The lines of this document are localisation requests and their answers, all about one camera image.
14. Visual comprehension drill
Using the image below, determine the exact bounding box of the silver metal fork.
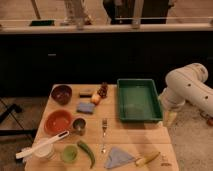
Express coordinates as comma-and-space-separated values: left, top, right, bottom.
101, 118, 108, 154

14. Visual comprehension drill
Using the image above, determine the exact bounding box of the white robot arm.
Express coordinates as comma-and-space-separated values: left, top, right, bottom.
159, 63, 213, 127

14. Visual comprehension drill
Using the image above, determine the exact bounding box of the small metal cup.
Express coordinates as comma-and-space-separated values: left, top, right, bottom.
73, 118, 86, 136

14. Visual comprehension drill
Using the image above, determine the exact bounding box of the green plastic cup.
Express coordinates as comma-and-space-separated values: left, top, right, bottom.
61, 145, 78, 163

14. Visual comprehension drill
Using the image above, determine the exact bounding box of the white plastic cup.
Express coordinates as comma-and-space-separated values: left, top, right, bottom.
34, 144, 54, 160

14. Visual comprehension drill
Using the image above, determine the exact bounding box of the green plastic tray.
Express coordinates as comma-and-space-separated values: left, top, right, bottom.
117, 79, 163, 123

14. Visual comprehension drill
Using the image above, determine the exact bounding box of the blue folded cloth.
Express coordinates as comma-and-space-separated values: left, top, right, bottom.
104, 147, 135, 169

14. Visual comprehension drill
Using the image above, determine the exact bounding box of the yellow toy fruit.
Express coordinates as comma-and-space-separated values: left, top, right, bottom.
91, 94, 101, 105

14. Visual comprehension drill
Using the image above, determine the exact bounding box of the blue sponge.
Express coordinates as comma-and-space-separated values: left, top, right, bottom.
77, 102, 95, 114

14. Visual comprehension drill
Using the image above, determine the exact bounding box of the dark rectangular block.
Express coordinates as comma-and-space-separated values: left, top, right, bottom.
79, 90, 93, 98

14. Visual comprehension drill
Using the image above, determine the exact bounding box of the green chili pepper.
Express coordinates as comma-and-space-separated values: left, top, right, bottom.
77, 140, 96, 169

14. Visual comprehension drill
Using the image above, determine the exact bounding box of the dark brown bowl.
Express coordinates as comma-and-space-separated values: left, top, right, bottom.
51, 85, 72, 105

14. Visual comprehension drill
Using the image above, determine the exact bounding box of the orange plastic bowl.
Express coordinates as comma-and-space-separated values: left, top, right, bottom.
44, 110, 73, 135

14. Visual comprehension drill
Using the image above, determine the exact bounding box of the green box on ledge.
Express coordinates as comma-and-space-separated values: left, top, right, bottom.
29, 20, 54, 26

